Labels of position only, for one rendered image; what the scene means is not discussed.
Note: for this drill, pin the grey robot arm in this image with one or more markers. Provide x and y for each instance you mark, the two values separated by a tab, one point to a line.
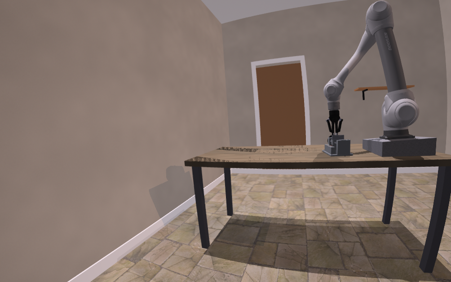
399	109

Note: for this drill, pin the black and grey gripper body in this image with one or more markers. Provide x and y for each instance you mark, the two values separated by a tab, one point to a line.
334	114

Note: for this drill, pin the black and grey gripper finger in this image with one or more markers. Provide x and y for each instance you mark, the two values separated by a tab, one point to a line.
331	128
337	128

